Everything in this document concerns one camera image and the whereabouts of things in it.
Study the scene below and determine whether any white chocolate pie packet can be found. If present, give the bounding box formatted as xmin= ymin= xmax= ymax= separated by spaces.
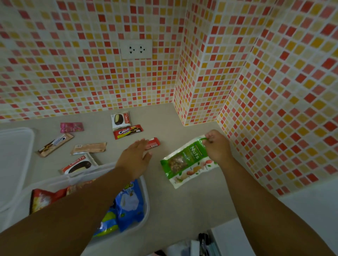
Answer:
xmin=59 ymin=153 xmax=99 ymax=175
xmin=111 ymin=112 xmax=132 ymax=131

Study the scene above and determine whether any clear plastic storage bin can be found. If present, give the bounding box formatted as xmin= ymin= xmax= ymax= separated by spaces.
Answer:
xmin=0 ymin=161 xmax=150 ymax=256

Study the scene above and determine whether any small red snack packet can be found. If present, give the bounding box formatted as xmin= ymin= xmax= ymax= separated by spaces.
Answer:
xmin=144 ymin=137 xmax=161 ymax=151

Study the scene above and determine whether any pink candy packet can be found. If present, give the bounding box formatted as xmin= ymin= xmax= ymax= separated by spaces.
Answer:
xmin=60 ymin=122 xmax=84 ymax=133

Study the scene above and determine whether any beige wafer packet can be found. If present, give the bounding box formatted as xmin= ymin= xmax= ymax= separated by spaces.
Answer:
xmin=70 ymin=143 xmax=107 ymax=155

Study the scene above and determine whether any red snack bag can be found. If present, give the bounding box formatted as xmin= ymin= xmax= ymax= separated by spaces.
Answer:
xmin=30 ymin=188 xmax=68 ymax=215

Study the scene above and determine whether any person's left hand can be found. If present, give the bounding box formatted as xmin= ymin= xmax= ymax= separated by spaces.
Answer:
xmin=116 ymin=139 xmax=153 ymax=181

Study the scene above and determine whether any blue cookie bag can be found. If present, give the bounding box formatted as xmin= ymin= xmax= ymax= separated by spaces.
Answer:
xmin=113 ymin=179 xmax=145 ymax=232

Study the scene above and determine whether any person's right forearm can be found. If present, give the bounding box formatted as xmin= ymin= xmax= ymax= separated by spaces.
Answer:
xmin=219 ymin=158 xmax=337 ymax=256

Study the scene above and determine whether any person's left forearm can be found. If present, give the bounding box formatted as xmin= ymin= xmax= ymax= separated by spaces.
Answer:
xmin=0 ymin=166 xmax=138 ymax=256

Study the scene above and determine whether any green yellow snack bag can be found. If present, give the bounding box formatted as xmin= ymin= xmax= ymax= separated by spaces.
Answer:
xmin=93 ymin=210 xmax=119 ymax=237

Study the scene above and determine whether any black item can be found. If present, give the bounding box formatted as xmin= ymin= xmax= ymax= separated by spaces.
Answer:
xmin=198 ymin=233 xmax=212 ymax=256

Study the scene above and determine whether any green nuts packet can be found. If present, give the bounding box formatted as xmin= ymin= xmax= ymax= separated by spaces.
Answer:
xmin=160 ymin=135 xmax=220 ymax=189

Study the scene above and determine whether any white wall socket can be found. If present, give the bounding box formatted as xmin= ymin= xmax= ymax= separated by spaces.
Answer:
xmin=119 ymin=40 xmax=153 ymax=60

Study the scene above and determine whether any white plastic bin lid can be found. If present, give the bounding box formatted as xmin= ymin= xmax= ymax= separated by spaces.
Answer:
xmin=0 ymin=128 xmax=36 ymax=212

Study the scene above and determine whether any person's right hand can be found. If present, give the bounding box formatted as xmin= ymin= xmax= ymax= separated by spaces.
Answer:
xmin=204 ymin=129 xmax=235 ymax=169

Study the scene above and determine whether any orange snack packet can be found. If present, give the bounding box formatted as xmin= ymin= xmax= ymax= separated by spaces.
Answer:
xmin=66 ymin=179 xmax=96 ymax=196

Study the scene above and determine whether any red cream cookie packet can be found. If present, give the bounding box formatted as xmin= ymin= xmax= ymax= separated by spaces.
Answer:
xmin=114 ymin=125 xmax=143 ymax=140

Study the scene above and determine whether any brown wafer bar packet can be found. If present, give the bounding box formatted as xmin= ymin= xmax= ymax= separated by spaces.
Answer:
xmin=36 ymin=133 xmax=74 ymax=158

